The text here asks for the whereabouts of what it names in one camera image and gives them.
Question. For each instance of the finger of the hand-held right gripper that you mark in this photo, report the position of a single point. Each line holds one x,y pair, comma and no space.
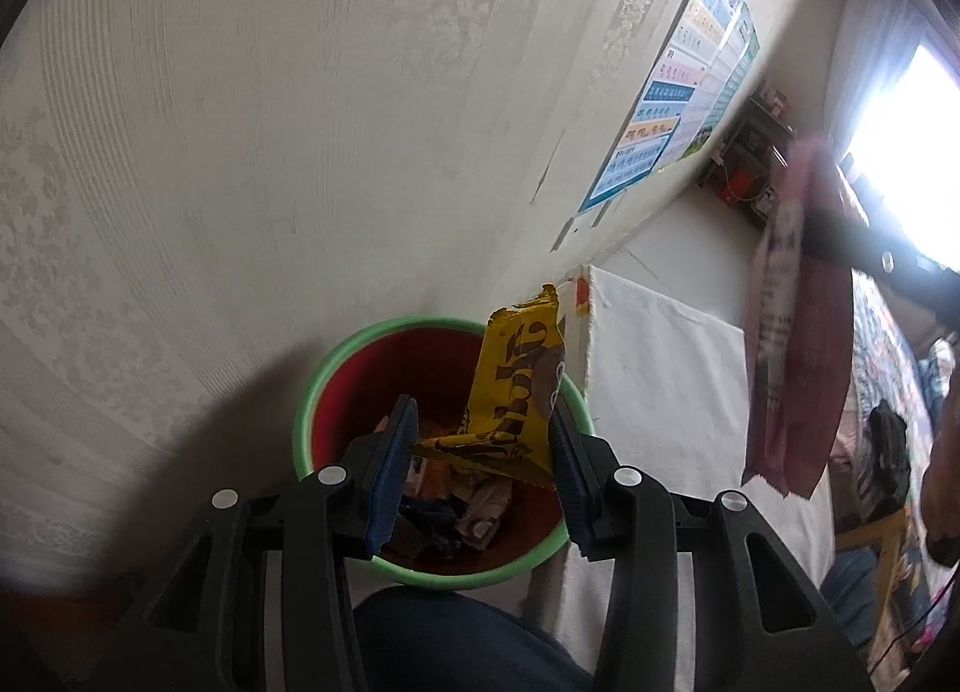
885,261

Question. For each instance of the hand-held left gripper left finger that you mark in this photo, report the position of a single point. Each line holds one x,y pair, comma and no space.
390,474

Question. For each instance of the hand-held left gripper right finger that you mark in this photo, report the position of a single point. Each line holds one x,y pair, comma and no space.
574,497

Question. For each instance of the dark blue snack wrapper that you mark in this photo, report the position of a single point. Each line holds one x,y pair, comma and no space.
431,519

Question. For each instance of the red bin with green rim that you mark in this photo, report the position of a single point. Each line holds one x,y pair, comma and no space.
345,377

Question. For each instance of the yellow brown candy wrapper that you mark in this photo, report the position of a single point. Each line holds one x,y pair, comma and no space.
510,392

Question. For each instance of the pink snack bag with portrait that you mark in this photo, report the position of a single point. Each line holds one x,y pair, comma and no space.
810,362

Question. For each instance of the person's right forearm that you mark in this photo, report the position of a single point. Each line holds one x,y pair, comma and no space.
943,489

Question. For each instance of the orange snack bag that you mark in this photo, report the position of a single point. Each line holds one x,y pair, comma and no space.
439,467

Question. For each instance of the blue plaid quilt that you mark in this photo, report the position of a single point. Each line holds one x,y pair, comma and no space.
892,362

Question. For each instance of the bright window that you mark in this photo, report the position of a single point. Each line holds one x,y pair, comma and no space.
915,137

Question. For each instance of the white towel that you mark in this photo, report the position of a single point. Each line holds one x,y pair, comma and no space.
660,377

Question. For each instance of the red box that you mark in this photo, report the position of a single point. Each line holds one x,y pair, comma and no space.
736,186

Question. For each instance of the person's left leg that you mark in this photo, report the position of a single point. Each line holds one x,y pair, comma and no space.
465,639

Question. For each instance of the person's leg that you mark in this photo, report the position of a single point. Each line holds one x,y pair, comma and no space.
847,594
465,639

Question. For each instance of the dark shelf unit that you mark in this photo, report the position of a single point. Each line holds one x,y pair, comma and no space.
750,137

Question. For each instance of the black clothing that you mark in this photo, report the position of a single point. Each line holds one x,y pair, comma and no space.
889,452

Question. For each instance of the light curtain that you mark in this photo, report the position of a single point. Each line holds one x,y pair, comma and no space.
862,25

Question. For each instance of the wooden chair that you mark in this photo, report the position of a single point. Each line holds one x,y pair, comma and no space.
892,549

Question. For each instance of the person's right leg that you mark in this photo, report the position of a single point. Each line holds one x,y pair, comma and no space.
847,594

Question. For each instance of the white chart wall poster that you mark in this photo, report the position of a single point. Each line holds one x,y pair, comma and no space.
731,73

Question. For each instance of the colourful letter wall poster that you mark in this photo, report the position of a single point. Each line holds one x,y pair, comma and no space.
645,137

